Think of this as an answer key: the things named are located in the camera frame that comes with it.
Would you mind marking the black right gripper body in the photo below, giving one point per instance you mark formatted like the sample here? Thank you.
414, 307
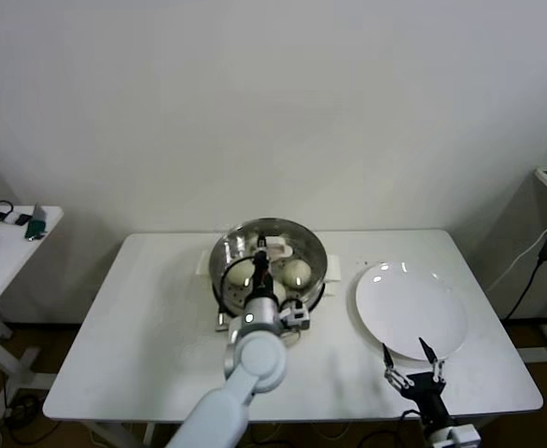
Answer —
425, 392

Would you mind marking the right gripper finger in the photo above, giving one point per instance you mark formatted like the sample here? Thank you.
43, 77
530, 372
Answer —
390, 371
430, 357

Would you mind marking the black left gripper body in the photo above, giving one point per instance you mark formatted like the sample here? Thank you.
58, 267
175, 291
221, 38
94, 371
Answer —
260, 275

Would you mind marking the steel perforated steamer basket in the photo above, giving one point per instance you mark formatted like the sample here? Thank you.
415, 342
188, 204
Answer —
334, 268

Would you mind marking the white round plate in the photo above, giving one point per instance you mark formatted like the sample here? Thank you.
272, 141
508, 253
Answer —
409, 308

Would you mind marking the white table leg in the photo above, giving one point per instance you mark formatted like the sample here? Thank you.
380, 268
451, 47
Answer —
148, 434

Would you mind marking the grey wedge stand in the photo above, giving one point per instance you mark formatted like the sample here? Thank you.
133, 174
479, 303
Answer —
40, 212

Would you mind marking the green flat object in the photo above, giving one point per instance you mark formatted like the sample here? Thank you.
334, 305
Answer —
35, 229

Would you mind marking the small white charger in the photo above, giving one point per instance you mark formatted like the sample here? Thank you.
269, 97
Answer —
11, 218

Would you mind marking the white side table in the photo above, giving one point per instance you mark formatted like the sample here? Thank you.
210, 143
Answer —
7, 261

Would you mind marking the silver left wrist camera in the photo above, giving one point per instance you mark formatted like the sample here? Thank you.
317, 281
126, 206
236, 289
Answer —
297, 318

